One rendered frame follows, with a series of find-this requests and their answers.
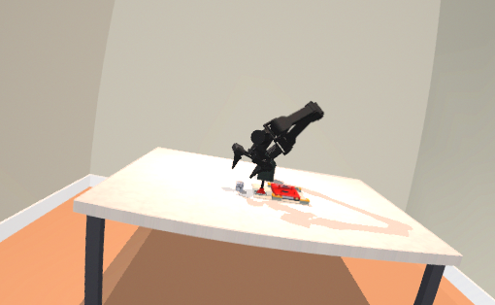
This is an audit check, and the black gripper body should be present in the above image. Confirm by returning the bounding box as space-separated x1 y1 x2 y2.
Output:
231 143 273 172

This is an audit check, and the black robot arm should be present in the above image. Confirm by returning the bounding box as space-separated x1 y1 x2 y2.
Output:
249 101 324 167

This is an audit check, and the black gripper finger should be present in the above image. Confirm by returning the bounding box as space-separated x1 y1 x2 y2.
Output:
249 165 267 179
232 153 242 169

